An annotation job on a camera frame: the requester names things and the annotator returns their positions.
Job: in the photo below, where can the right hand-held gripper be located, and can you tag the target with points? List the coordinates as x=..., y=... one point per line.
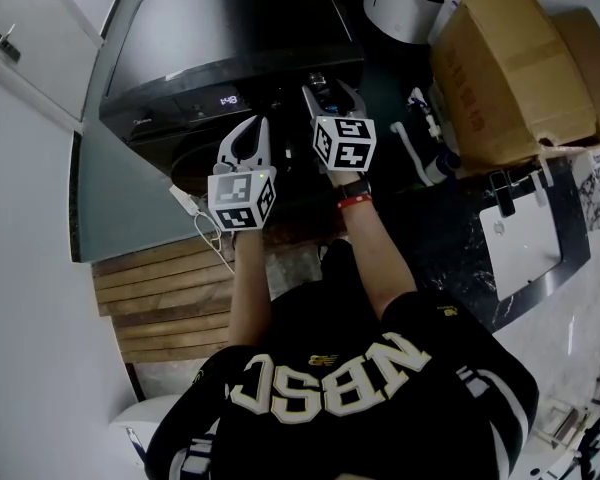
x=342, y=143

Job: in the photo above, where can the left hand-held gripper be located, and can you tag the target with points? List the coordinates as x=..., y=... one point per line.
x=240, y=203

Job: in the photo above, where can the black washing machine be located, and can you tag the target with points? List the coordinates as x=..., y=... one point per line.
x=220, y=43

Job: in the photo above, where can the person's right forearm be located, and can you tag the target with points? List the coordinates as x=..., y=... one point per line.
x=375, y=253

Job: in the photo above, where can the person's left forearm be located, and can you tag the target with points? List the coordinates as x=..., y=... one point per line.
x=250, y=288

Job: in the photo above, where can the black wrist watch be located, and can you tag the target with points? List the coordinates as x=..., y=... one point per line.
x=355, y=188

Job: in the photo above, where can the red wristband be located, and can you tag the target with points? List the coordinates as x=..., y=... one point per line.
x=355, y=201

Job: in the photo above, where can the white water valve pipes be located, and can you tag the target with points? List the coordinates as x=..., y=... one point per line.
x=437, y=133

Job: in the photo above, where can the white rounded appliance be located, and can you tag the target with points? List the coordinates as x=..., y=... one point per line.
x=400, y=3

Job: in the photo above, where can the large cardboard box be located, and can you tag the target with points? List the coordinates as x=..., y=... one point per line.
x=505, y=83

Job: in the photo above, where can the wooden slatted platform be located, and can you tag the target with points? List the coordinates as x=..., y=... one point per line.
x=165, y=298

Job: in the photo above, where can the black marble counter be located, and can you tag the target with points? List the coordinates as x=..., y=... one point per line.
x=455, y=248

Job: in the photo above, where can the black faucet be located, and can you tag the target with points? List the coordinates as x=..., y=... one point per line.
x=502, y=193

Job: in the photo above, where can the white sink basin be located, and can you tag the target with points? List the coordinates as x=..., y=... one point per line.
x=522, y=245

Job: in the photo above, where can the white door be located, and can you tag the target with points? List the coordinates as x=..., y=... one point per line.
x=35, y=38

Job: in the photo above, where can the small cardboard box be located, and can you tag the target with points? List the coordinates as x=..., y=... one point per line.
x=592, y=68

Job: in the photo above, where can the black lettered jersey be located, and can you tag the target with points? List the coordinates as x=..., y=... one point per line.
x=340, y=398

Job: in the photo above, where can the black patterned white cloth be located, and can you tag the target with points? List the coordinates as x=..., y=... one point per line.
x=597, y=188

